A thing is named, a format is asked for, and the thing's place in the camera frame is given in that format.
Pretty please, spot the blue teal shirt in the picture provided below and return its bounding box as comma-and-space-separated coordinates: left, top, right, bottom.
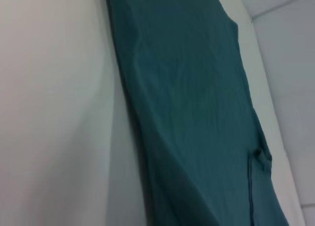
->
104, 0, 291, 226

